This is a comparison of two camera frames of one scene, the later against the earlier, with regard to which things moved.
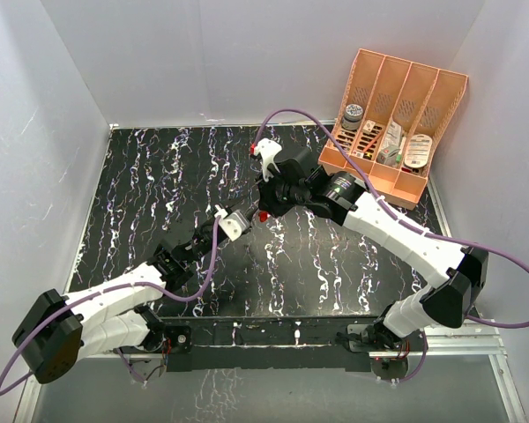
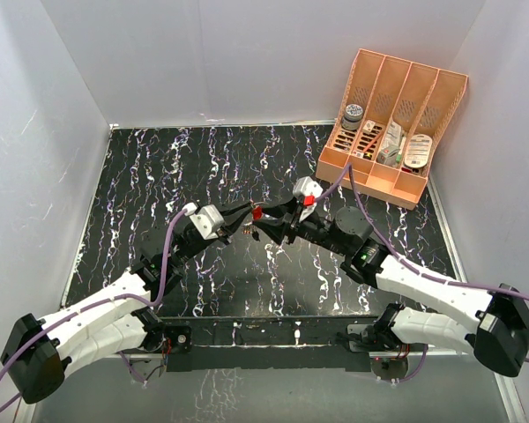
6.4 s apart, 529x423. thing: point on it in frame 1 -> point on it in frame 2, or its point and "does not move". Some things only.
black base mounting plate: (274, 343) does not move
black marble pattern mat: (156, 186) does not move
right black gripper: (266, 202) -> (279, 211)
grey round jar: (353, 116) does not move
